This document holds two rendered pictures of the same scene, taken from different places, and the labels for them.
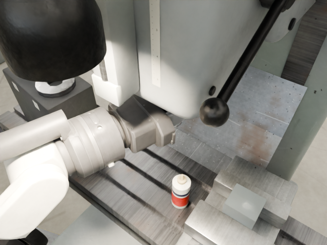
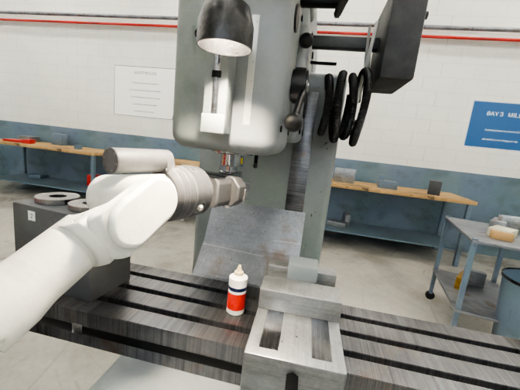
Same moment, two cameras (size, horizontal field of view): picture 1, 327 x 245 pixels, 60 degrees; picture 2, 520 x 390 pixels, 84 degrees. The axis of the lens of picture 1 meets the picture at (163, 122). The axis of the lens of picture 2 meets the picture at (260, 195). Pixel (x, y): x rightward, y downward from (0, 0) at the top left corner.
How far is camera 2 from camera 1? 0.37 m
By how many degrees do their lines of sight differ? 42
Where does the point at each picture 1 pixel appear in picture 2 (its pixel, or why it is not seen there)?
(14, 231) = (130, 234)
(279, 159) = not seen: hidden behind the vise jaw
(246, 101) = (263, 234)
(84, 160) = (186, 187)
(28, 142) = (145, 158)
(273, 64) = (277, 200)
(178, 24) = (266, 73)
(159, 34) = (253, 83)
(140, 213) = (197, 326)
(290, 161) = not seen: hidden behind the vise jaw
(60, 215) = not seen: outside the picture
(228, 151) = (258, 281)
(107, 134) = (200, 175)
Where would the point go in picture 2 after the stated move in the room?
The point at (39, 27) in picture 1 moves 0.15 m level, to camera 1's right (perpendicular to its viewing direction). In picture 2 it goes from (241, 10) to (338, 42)
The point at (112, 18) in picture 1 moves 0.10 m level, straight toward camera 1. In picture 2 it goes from (230, 65) to (271, 53)
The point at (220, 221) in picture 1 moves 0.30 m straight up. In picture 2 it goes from (289, 283) to (310, 127)
